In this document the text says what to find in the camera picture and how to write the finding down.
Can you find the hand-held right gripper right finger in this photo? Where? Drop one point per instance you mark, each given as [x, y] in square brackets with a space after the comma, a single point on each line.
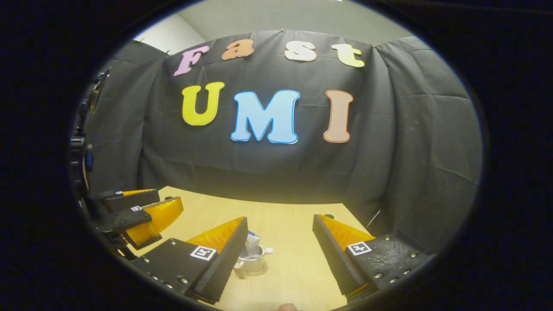
[332, 259]

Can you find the white toothpaste tube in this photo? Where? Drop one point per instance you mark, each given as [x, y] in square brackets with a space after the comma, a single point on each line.
[252, 242]

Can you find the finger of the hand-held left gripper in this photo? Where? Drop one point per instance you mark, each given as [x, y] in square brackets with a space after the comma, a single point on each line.
[160, 216]
[134, 199]

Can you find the black backdrop cloth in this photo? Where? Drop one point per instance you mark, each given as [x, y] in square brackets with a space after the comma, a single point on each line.
[389, 129]

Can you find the light wooden desktop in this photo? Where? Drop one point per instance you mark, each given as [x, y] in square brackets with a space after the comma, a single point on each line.
[281, 224]

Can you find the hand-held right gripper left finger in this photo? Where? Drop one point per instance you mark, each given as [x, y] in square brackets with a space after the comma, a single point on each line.
[229, 263]

